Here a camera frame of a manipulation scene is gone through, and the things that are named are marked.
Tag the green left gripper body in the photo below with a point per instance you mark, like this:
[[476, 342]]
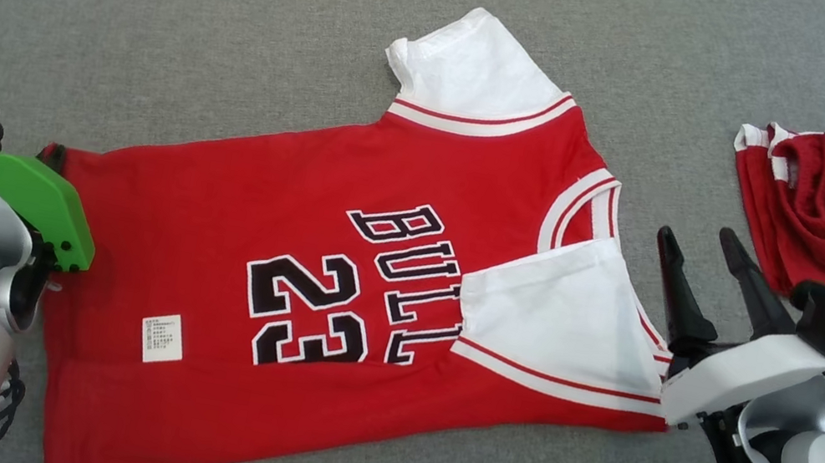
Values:
[[45, 196]]

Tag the red jersey with number 23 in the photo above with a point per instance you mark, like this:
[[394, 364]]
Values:
[[209, 230]]

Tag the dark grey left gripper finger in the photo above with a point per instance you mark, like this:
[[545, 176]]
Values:
[[54, 156]]

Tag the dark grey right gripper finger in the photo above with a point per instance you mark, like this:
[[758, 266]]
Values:
[[757, 297], [684, 305]]

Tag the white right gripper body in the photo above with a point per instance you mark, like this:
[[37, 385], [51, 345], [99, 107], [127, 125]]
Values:
[[744, 371]]

